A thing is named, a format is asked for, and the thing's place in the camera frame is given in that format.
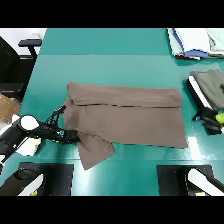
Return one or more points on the cardboard box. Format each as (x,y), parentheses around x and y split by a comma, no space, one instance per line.
(8,107)

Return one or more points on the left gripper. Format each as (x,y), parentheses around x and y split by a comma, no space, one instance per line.
(69,136)

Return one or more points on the brown T-shirt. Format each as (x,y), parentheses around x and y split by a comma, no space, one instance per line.
(133,120)

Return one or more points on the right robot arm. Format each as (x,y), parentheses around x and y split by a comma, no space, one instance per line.
(203,180)

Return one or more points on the grey garment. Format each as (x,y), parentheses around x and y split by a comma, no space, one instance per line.
(210,87)

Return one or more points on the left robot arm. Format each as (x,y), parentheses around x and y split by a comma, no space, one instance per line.
(13,135)

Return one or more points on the blue garment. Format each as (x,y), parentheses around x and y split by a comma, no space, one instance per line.
(196,53)

